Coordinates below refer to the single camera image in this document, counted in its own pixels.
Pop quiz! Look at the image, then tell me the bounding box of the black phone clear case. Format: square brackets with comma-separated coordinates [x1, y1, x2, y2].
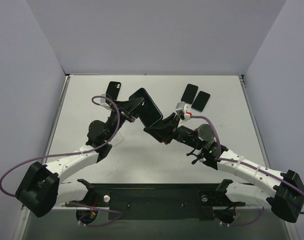
[191, 91, 211, 112]

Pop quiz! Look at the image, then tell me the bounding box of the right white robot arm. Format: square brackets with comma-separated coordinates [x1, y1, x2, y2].
[144, 112, 304, 223]

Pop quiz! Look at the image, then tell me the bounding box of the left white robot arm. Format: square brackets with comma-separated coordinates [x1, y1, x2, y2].
[15, 96, 144, 217]

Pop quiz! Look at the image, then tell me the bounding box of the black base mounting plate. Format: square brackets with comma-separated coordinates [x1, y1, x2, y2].
[79, 183, 245, 221]

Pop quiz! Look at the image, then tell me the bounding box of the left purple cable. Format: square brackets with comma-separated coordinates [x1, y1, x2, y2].
[0, 96, 124, 228]

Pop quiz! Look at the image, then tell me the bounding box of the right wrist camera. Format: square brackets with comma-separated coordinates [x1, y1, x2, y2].
[175, 101, 192, 127]

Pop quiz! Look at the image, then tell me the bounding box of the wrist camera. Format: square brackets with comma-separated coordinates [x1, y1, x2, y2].
[99, 93, 113, 111]
[175, 101, 192, 127]

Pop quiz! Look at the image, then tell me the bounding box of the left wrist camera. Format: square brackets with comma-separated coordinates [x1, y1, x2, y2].
[99, 93, 113, 111]

